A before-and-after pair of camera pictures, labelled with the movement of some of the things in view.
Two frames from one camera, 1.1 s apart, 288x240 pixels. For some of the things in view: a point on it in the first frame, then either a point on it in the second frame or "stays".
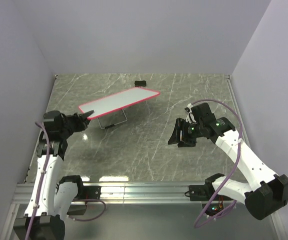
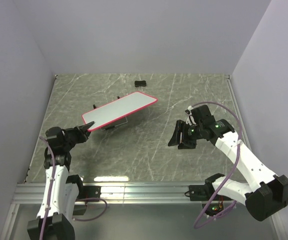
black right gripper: (181, 125) stays
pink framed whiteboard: (117, 101) to (118, 109)
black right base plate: (205, 193) stays
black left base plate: (89, 192) stays
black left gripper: (81, 122) to (82, 135)
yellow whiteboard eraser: (139, 83) stays
